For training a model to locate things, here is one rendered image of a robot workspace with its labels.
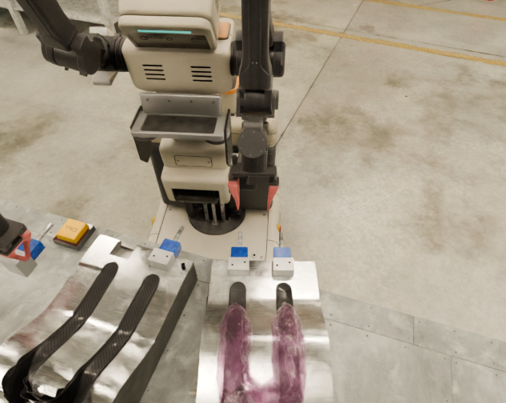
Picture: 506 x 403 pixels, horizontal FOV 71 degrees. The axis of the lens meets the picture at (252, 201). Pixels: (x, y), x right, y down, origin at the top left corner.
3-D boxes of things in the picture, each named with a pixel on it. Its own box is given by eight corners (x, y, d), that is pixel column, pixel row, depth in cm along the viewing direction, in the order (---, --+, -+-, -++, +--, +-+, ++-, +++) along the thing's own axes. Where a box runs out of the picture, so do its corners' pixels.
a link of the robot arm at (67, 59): (102, 41, 88) (81, 35, 88) (81, 30, 78) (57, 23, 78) (95, 79, 90) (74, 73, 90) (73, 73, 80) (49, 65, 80)
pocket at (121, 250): (123, 247, 92) (119, 239, 90) (141, 253, 91) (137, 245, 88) (113, 261, 89) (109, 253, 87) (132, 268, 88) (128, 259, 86)
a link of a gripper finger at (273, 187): (277, 217, 80) (279, 177, 76) (245, 215, 80) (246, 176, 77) (276, 205, 86) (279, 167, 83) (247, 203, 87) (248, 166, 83)
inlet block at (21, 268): (47, 228, 90) (37, 214, 86) (64, 233, 89) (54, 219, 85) (9, 271, 82) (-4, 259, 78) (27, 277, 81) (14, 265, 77)
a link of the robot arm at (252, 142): (279, 88, 74) (237, 87, 75) (279, 94, 64) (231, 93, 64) (276, 145, 79) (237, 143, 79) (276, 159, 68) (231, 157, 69)
